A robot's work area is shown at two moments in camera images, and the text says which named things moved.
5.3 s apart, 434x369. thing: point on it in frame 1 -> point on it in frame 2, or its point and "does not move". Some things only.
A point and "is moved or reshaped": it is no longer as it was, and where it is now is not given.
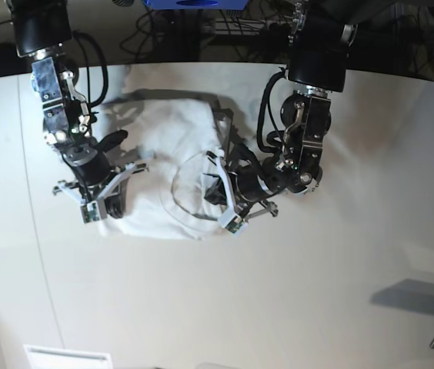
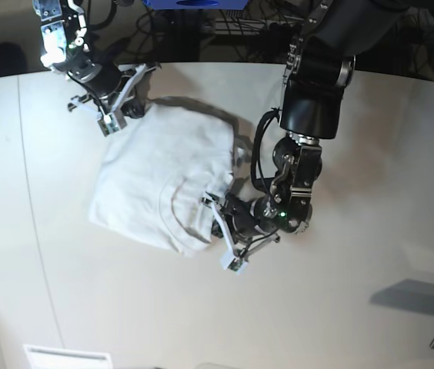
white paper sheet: x=41 y=357 does not move
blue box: x=195 y=4 does not move
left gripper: x=88 y=162 -> x=97 y=69
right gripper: x=253 y=182 -> x=248 y=220
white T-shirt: x=165 y=199 is moved or reshaped
